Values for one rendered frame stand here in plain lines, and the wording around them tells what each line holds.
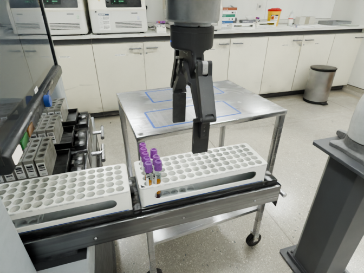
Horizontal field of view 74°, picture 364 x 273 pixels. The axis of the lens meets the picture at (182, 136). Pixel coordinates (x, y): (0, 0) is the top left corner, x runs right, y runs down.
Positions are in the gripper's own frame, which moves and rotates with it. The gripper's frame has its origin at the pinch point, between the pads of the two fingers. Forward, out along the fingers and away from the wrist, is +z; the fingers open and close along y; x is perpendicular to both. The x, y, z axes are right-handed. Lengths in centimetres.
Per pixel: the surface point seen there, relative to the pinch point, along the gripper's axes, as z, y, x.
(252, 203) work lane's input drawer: 18.2, -6.8, -14.6
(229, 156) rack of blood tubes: 8.9, 0.7, -11.2
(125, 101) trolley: 14, 58, 8
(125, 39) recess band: 12, 234, -9
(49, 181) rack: 9.6, 3.0, 29.0
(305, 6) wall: -22, 291, -279
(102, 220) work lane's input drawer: 14.7, -5.5, 19.4
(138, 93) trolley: 14, 65, 2
